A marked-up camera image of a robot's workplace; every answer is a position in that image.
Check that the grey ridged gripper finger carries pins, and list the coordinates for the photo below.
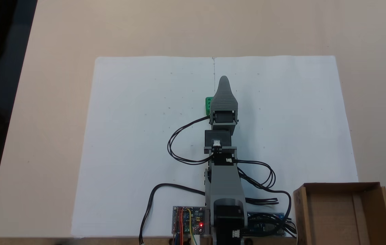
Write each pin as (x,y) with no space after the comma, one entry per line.
(224,97)

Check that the blue circuit board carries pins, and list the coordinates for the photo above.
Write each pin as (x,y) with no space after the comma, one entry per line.
(264,226)

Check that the green dice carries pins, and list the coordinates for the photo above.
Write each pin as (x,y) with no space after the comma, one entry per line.
(208,104)

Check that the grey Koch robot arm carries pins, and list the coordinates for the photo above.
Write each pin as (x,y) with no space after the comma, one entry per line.
(225,183)

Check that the white paper sheet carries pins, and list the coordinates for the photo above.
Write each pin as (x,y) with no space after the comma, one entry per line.
(128,136)

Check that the brown cardboard box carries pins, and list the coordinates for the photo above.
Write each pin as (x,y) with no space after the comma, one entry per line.
(335,217)

